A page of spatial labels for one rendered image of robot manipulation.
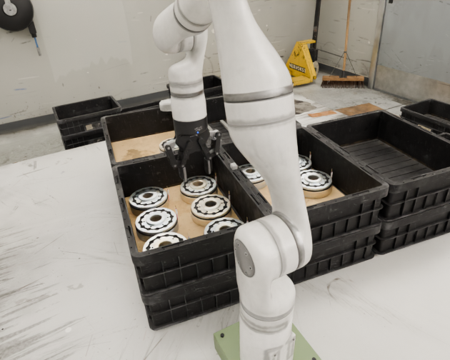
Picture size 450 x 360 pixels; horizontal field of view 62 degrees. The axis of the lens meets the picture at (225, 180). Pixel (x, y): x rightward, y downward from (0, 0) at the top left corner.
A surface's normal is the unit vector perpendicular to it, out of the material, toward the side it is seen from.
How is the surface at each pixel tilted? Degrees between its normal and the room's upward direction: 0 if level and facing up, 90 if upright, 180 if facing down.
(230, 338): 2
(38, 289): 0
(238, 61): 82
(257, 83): 77
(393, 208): 90
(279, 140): 82
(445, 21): 90
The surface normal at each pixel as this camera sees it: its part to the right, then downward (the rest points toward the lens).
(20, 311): -0.06, -0.85
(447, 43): -0.89, 0.28
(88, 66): 0.46, 0.44
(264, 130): -0.02, 0.40
